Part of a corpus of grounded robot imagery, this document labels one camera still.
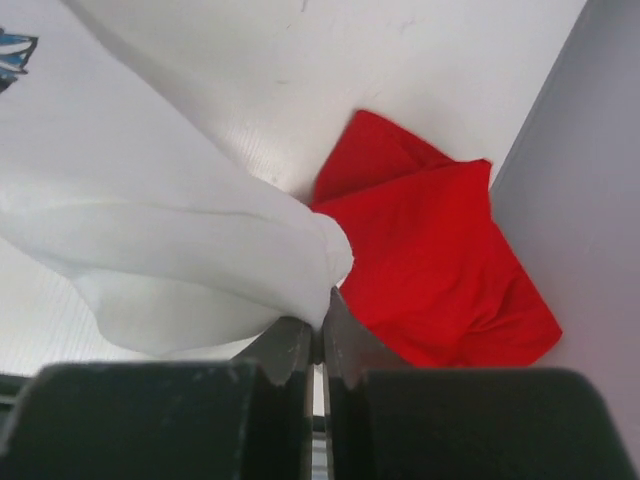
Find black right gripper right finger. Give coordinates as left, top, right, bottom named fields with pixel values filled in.
left=322, top=291, right=637, bottom=479

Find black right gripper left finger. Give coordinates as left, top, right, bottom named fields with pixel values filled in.
left=1, top=318, right=313, bottom=479

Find white t-shirt with flower print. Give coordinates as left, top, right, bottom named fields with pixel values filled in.
left=1, top=1, right=353, bottom=355

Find red folded t-shirt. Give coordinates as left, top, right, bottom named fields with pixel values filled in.
left=312, top=110, right=562, bottom=367

